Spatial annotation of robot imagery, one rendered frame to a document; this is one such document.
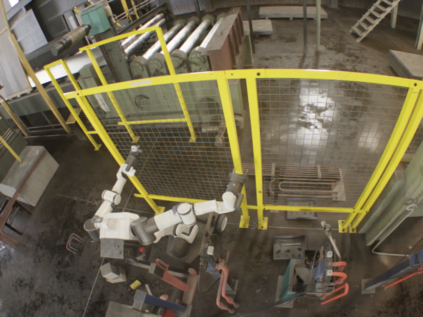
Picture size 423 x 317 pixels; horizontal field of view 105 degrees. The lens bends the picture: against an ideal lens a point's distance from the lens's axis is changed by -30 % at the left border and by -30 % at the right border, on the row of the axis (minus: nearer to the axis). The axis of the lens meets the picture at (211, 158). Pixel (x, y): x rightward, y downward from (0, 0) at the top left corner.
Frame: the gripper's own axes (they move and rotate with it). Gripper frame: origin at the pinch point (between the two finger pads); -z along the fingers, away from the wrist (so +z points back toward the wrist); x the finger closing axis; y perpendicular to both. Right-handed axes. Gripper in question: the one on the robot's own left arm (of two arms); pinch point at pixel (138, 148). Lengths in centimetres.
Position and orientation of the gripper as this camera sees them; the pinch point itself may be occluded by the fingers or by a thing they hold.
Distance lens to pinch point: 197.2
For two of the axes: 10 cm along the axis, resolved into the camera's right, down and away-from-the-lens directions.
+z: -2.1, 7.6, -6.2
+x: 9.6, 0.4, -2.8
